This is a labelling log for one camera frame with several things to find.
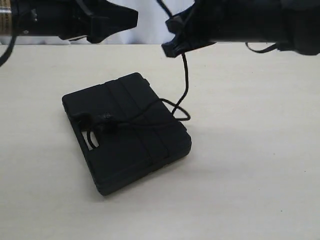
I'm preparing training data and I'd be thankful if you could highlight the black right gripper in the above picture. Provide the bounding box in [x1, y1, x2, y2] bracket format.
[161, 0, 283, 58]

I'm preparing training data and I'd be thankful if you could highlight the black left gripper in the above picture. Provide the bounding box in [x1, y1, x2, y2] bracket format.
[10, 0, 139, 43]

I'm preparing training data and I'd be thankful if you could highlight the black cord with frayed knot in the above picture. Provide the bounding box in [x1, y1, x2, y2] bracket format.
[79, 51, 192, 151]

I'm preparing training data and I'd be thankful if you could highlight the black plastic tool case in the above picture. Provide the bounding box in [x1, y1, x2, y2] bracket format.
[62, 72, 192, 196]

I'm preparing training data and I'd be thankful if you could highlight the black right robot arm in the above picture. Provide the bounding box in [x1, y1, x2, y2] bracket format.
[161, 0, 320, 58]

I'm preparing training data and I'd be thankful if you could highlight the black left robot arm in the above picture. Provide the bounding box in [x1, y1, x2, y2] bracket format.
[0, 0, 139, 44]

